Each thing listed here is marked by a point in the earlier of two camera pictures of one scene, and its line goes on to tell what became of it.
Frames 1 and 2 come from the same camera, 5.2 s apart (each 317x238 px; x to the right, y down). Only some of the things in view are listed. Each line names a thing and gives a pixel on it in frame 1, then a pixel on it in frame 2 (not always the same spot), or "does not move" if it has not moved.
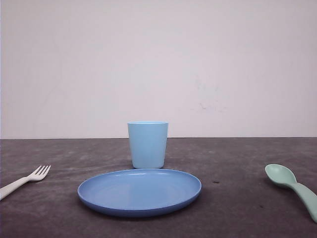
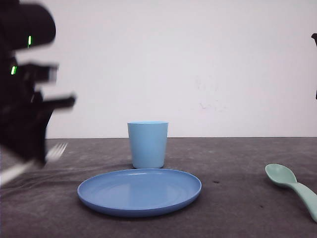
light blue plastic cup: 148,140 does not move
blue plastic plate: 134,193 does not move
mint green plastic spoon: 284,176 does not move
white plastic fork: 36,176 -> 54,151
